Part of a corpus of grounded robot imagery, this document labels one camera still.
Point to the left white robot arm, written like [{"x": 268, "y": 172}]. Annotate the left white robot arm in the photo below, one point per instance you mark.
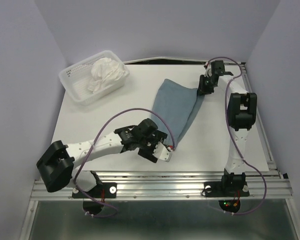
[{"x": 60, "y": 165}]

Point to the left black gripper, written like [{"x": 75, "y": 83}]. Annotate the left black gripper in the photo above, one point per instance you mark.
[{"x": 147, "y": 154}]

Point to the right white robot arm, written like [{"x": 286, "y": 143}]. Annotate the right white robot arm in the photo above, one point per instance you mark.
[{"x": 240, "y": 113}]

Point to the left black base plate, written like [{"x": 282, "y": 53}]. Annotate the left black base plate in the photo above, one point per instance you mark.
[{"x": 94, "y": 192}]

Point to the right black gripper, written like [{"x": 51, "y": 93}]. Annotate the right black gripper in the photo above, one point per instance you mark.
[{"x": 201, "y": 89}]

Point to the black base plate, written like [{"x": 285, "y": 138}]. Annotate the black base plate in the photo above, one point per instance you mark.
[
  {"x": 94, "y": 192},
  {"x": 229, "y": 196}
]

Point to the white skirt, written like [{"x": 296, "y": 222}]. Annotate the white skirt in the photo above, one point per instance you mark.
[{"x": 105, "y": 72}]

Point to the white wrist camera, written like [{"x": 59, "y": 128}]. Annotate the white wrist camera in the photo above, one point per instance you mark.
[
  {"x": 208, "y": 71},
  {"x": 162, "y": 152}
]

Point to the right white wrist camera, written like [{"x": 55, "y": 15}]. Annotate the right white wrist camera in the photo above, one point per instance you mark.
[{"x": 208, "y": 71}]

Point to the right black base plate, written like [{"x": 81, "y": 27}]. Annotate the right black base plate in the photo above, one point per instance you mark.
[{"x": 229, "y": 196}]

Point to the light blue denim skirt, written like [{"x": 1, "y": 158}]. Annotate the light blue denim skirt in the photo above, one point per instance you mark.
[{"x": 176, "y": 107}]

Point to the white plastic basket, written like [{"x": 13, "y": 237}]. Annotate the white plastic basket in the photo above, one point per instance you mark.
[{"x": 75, "y": 79}]

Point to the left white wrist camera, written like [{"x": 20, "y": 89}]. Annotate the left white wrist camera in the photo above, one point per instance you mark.
[{"x": 162, "y": 152}]

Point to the aluminium frame rail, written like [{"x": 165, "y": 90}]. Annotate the aluminium frame rail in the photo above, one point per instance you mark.
[{"x": 164, "y": 200}]

